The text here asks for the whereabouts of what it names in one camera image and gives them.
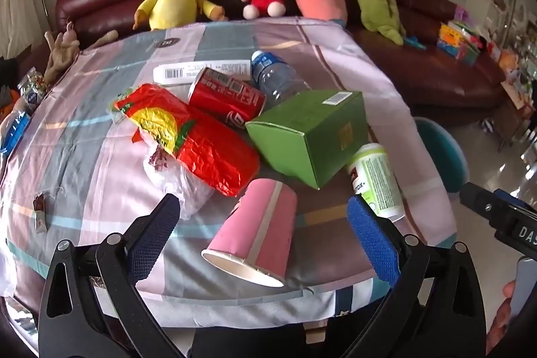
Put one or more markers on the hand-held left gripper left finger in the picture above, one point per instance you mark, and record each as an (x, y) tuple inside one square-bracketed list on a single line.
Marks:
[(155, 240)]

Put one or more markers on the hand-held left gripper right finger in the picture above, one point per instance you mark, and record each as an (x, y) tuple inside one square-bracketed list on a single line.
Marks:
[(373, 240)]

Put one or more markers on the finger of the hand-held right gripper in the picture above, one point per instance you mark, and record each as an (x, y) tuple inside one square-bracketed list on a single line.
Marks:
[(512, 199), (476, 200)]

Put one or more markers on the teal plastic bin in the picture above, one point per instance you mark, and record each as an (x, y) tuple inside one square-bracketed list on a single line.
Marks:
[(444, 156)]

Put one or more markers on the white bottle green label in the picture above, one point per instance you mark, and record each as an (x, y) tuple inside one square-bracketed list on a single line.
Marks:
[(373, 177)]

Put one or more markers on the red snack bag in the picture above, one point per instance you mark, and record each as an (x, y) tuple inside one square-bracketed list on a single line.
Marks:
[(209, 156)]

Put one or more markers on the pink paper cup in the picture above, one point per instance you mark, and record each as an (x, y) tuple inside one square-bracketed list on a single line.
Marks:
[(256, 232)]

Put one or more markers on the clear plastic water bottle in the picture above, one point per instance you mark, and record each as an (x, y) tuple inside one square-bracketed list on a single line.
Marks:
[(277, 81)]

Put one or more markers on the person's right hand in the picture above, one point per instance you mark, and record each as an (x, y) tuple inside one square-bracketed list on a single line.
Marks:
[(501, 320)]

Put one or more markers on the white plastic bag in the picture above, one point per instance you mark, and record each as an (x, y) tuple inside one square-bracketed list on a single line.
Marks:
[(176, 177)]

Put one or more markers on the plaid tablecloth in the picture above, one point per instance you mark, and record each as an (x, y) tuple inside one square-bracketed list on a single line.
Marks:
[(84, 156)]

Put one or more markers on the green cardboard box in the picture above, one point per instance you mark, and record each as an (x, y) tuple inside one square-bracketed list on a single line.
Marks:
[(302, 148)]

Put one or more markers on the small brown wrapper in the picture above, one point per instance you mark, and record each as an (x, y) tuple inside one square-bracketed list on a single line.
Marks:
[(40, 213)]

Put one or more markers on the maroon leather sofa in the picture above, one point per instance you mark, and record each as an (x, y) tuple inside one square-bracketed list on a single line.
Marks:
[(419, 60)]

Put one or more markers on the red soda can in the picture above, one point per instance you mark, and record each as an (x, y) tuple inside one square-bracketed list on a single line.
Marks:
[(222, 98)]

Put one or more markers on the colourful toy box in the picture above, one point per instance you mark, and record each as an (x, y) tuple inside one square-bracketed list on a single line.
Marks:
[(459, 43)]

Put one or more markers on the white tube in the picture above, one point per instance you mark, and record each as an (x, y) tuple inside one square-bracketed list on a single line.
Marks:
[(180, 73)]

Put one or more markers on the blue toy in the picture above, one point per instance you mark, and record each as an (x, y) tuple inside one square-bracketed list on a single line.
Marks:
[(413, 42)]

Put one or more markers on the blue packet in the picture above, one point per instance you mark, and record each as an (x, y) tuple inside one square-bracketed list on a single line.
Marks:
[(14, 133)]

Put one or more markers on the patterned snack bag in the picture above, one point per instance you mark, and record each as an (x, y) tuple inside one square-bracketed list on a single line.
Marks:
[(33, 87)]

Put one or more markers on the beige plush toy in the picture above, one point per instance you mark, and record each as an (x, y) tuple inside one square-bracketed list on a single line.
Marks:
[(63, 56)]

